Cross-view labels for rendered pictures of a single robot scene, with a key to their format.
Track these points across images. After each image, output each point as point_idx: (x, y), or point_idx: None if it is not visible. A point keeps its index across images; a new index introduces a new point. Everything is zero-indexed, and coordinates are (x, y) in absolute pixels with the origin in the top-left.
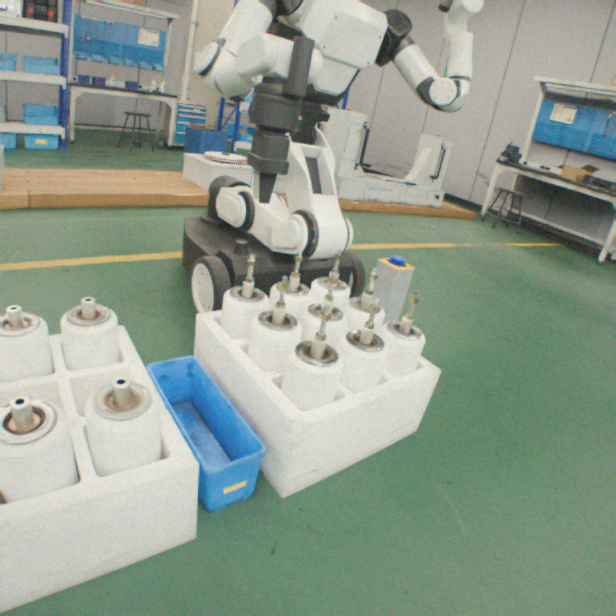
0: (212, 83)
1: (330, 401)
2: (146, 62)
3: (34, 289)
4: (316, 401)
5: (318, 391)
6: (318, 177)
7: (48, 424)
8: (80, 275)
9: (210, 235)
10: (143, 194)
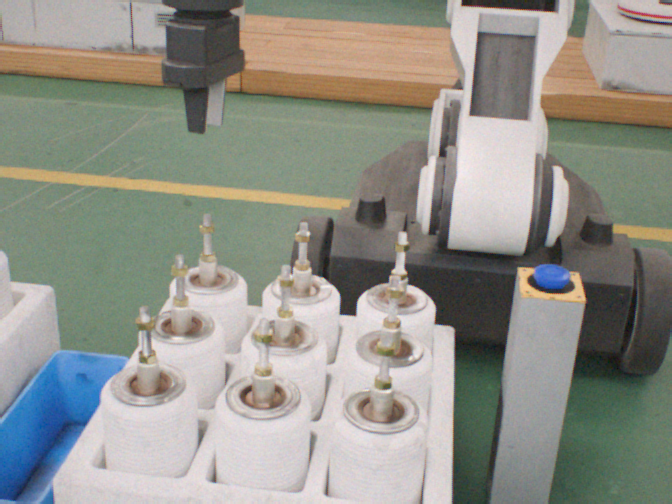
0: None
1: (150, 473)
2: None
3: (114, 222)
4: (120, 461)
5: (118, 443)
6: (528, 79)
7: None
8: (199, 215)
9: (405, 180)
10: (445, 85)
